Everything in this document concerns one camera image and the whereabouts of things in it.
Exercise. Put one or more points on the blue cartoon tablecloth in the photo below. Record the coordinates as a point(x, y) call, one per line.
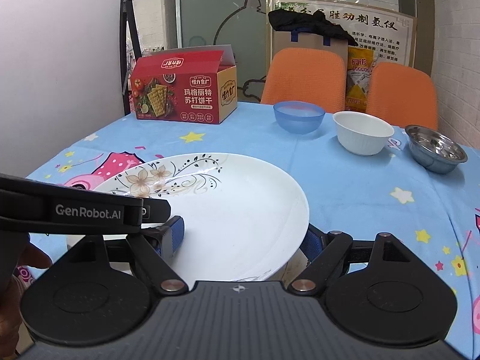
point(436, 216)

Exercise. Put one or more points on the orange chair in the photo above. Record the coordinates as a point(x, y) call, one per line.
point(402, 96)
point(314, 76)

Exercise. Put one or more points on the white poster with text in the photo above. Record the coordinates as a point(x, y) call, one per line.
point(391, 35)

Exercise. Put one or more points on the black cloth on bag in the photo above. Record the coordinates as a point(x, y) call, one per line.
point(290, 21)

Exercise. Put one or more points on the left hand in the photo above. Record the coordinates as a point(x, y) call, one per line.
point(16, 249)

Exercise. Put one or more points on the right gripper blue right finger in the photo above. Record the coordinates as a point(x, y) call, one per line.
point(329, 247)

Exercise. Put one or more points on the white floral deep plate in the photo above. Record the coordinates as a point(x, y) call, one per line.
point(244, 218)

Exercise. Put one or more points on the stainless steel bowl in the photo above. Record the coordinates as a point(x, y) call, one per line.
point(435, 152)

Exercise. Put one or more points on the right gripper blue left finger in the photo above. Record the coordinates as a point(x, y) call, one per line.
point(161, 240)

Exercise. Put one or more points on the red cracker box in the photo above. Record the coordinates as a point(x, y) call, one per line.
point(193, 84)

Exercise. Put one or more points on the left orange chair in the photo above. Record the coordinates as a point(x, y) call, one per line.
point(314, 76)

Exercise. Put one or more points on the blue translucent plastic bowl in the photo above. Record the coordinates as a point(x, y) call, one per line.
point(298, 117)

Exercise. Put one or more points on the right orange chair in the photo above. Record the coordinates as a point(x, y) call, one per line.
point(402, 96)

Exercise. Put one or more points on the yellow snack bag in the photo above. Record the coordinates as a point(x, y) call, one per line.
point(360, 63)

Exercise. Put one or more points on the black metal rack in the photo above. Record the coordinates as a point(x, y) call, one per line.
point(127, 21)

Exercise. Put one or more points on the white ribbed ceramic bowl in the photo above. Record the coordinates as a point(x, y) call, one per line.
point(362, 134)

